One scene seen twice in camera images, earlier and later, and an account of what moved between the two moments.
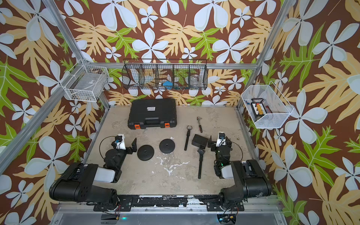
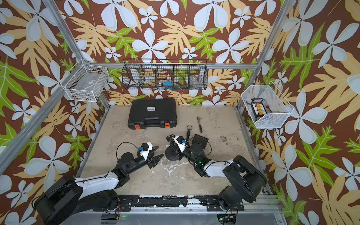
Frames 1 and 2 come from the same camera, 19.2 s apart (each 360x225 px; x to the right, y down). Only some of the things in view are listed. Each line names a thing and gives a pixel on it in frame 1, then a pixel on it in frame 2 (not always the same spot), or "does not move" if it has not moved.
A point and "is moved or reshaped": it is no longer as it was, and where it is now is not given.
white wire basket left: x=84 y=82 does not move
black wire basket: x=165 y=74 does not move
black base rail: x=213 y=202 does not move
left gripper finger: x=134 y=144 → x=155 y=160
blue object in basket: x=168 y=85 does not move
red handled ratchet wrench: x=198 y=118 does not move
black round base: x=167 y=146 is moved or reshaped
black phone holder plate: x=199 y=141 does not move
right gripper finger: x=209 y=142 → x=180 y=154
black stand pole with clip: x=201 y=151 is moved or reshaped
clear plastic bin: x=267 y=108 does not move
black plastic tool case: x=152 y=113 does not move
